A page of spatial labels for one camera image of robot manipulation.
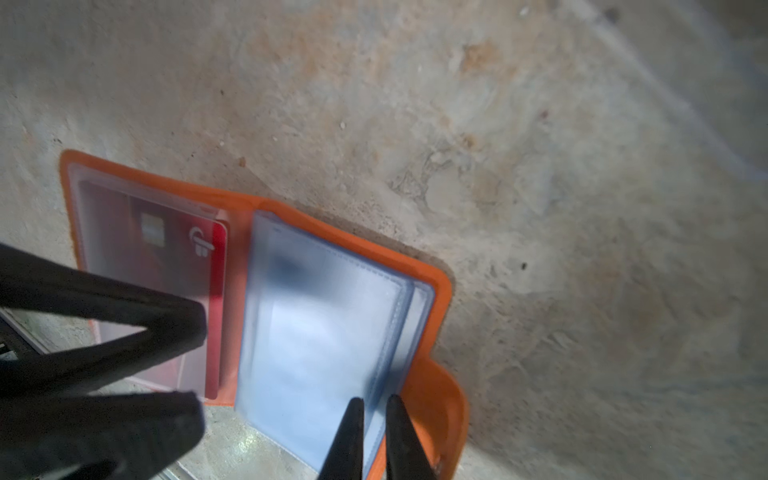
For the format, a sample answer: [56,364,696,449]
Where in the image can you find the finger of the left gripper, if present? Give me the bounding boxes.
[1,245,207,396]
[1,392,205,479]

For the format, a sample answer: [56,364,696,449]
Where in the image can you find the orange leather card holder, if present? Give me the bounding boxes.
[60,150,469,479]

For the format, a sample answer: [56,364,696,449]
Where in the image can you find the red VIP card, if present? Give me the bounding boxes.
[76,180,227,399]

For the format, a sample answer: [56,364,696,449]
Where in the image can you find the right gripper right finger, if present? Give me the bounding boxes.
[385,395,437,480]

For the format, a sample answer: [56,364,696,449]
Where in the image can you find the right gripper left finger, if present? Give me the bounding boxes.
[317,397,365,480]

